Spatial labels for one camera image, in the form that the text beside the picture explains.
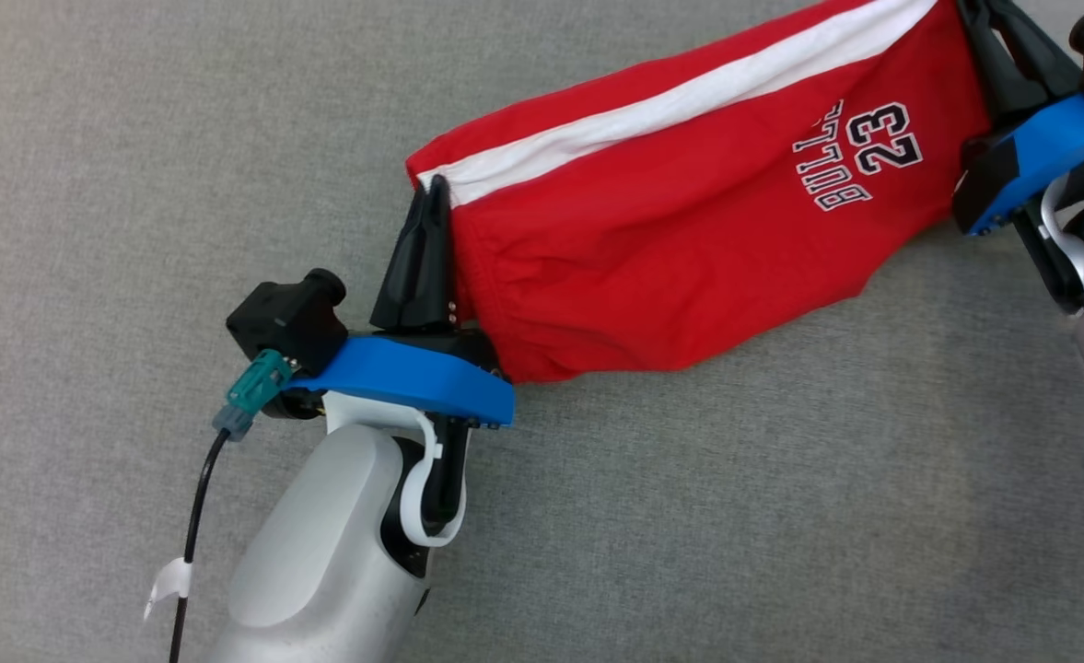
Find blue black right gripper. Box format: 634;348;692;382
953;0;1084;238

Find black left cable teal plug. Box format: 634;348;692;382
169;350;296;663

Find red white-striped basketball shorts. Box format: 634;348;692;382
405;0;994;385

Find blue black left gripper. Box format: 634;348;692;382
288;175;515;429

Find white cable label tag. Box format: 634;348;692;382
144;557;194;620

